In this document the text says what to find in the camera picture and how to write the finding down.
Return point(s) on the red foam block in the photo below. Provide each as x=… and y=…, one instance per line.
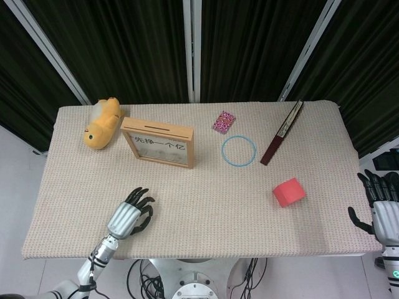
x=288, y=193

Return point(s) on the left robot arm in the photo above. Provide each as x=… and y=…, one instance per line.
x=99, y=258

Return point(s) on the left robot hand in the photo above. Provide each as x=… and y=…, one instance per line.
x=121, y=219

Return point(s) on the black equipment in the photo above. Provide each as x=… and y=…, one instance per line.
x=385, y=162

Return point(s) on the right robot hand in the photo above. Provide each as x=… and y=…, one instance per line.
x=388, y=221

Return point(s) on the beige woven tablecloth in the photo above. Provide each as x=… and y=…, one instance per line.
x=218, y=224

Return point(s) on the pink patterned card deck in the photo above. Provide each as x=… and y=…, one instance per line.
x=224, y=122

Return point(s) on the yellow plush toy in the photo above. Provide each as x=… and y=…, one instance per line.
x=99, y=130

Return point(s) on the black pleated curtain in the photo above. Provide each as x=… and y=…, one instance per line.
x=25, y=78
x=368, y=78
x=249, y=50
x=124, y=56

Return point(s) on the wooden frame coin box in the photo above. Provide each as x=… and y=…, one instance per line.
x=156, y=127

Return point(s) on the dark red folded fan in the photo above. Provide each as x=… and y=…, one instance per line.
x=274, y=148

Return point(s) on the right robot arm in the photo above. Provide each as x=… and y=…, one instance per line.
x=393, y=268

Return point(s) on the white metal frame post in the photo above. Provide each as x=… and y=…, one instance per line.
x=310, y=46
x=188, y=46
x=48, y=46

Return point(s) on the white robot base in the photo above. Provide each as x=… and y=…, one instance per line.
x=193, y=277

